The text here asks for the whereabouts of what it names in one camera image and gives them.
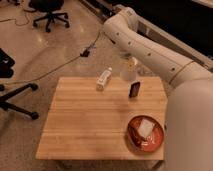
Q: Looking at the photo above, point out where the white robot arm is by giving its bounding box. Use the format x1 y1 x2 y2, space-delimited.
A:
103 7 213 171

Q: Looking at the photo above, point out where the dark upright eraser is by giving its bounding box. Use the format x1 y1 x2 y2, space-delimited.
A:
129 82 140 98

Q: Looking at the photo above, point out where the wooden table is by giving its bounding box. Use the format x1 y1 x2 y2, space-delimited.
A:
36 77 167 160

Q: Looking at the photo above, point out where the orange round plate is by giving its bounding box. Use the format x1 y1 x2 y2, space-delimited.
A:
127 115 164 153

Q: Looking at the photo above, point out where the black office chair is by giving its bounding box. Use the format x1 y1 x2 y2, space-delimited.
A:
29 0 70 33

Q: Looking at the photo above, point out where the black chair base left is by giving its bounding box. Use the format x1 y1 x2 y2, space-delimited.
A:
0 48 40 121

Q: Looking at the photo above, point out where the black cable on floor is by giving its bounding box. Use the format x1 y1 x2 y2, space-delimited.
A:
0 28 104 86

